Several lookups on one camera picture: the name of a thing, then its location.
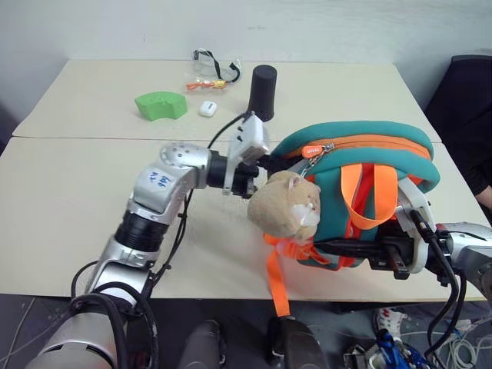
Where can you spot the clear safety goggles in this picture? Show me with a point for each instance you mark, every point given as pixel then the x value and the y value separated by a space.
pixel 209 65

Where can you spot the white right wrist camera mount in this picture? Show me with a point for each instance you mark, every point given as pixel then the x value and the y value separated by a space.
pixel 417 200

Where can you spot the beige plush hamster toy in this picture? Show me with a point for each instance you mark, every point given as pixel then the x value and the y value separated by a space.
pixel 276 207

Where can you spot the blue floor object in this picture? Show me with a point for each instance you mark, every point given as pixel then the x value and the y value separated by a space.
pixel 392 351

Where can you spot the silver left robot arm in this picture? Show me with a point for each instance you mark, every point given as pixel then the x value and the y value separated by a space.
pixel 161 184

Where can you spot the black cylinder container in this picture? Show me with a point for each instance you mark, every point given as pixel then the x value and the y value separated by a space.
pixel 262 92

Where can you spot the green curved foam block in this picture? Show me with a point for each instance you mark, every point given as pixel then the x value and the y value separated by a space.
pixel 160 104

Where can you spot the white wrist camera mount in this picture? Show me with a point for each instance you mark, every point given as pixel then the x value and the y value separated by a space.
pixel 417 200
pixel 250 134

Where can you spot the black chair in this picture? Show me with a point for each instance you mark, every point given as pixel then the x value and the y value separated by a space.
pixel 461 115

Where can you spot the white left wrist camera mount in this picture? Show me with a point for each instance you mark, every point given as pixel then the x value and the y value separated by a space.
pixel 250 134

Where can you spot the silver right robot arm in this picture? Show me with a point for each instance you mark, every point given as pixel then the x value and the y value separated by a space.
pixel 473 250

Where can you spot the white earbud case box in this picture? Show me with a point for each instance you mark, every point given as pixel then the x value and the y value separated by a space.
pixel 207 108

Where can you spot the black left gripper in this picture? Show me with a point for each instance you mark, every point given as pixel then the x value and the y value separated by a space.
pixel 244 182

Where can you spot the orange and teal backpack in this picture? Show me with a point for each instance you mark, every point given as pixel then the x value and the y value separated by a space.
pixel 365 134

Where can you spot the orange earplugs packet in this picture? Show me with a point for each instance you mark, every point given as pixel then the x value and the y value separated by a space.
pixel 203 85

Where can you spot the grey rounded shape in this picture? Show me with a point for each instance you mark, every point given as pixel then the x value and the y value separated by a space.
pixel 203 344

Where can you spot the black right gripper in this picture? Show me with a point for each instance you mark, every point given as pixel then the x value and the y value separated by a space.
pixel 397 257

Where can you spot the black rounded shape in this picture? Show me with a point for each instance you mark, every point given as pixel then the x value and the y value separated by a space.
pixel 296 344

